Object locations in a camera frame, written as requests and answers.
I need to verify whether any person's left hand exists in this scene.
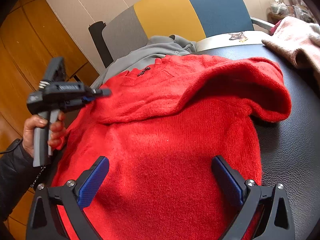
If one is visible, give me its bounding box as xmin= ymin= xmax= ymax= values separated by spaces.
xmin=22 ymin=112 xmax=66 ymax=157

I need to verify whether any grey garment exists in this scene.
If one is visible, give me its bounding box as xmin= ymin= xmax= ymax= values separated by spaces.
xmin=91 ymin=35 xmax=196 ymax=89

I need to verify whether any cluttered wooden shelf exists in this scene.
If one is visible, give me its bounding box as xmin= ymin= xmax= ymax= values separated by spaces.
xmin=268 ymin=0 xmax=317 ymax=24

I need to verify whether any wooden cabinet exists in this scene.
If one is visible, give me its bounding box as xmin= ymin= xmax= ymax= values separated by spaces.
xmin=0 ymin=0 xmax=100 ymax=240

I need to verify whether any red knitted sweater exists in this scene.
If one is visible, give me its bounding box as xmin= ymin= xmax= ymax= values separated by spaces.
xmin=52 ymin=55 xmax=291 ymax=239

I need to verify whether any pink brown blanket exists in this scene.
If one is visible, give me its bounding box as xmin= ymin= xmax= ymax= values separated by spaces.
xmin=262 ymin=16 xmax=319 ymax=82

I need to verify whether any black jacket left forearm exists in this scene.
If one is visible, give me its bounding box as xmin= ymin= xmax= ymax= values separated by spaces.
xmin=0 ymin=139 xmax=41 ymax=222

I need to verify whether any white embroidered pillow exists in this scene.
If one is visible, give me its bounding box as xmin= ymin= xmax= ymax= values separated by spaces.
xmin=196 ymin=31 xmax=269 ymax=52

